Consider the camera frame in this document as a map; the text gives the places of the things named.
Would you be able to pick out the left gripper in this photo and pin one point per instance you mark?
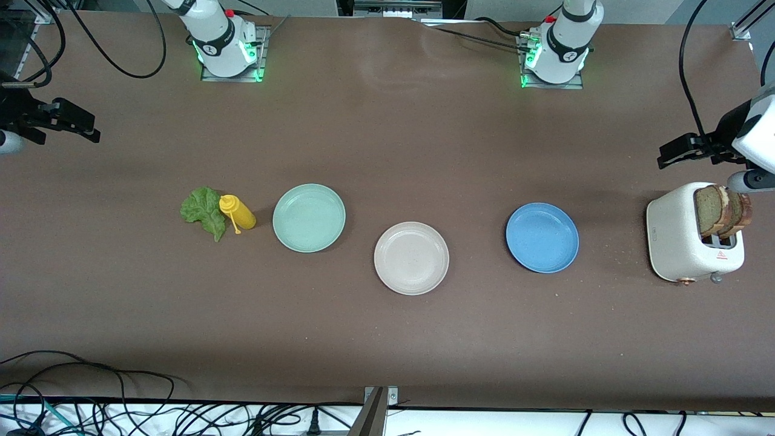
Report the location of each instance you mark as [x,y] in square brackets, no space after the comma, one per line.
[724,137]

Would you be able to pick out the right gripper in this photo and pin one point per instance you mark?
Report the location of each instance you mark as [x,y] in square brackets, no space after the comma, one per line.
[13,111]

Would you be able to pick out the brown bread slice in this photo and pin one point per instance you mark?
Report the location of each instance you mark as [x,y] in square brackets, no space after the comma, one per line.
[708,209]
[740,213]

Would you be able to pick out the green lettuce leaf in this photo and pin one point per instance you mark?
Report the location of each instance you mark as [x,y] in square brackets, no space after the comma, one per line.
[203,209]

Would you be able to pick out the yellow mustard squeeze bottle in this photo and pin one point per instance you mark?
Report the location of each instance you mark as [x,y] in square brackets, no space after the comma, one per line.
[242,215]

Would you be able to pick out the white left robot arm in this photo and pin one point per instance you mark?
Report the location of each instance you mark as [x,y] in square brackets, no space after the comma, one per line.
[566,42]

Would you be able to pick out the blue plate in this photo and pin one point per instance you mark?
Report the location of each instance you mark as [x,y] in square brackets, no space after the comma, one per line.
[542,237]

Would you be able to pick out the mint green plate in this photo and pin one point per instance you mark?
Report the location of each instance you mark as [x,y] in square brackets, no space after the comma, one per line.
[309,218]

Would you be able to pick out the beige plate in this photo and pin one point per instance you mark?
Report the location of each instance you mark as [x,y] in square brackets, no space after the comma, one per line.
[412,258]

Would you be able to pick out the cream white toaster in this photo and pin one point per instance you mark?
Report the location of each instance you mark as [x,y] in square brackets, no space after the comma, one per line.
[672,236]

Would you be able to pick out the black power plug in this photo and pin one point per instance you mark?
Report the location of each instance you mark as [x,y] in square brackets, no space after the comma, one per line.
[313,424]

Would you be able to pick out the aluminium frame rail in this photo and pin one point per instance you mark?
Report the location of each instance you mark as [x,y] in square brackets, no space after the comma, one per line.
[45,15]
[742,30]

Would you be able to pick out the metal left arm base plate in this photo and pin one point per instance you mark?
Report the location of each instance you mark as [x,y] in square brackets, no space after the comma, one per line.
[569,86]

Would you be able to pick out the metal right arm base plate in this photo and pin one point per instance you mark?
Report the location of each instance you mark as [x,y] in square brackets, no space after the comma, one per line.
[260,42]

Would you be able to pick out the metal frame crossbar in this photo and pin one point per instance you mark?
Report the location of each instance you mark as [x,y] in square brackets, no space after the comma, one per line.
[396,7]

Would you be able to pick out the metal camera mount beam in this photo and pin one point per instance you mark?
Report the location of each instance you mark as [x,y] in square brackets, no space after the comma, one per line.
[372,418]

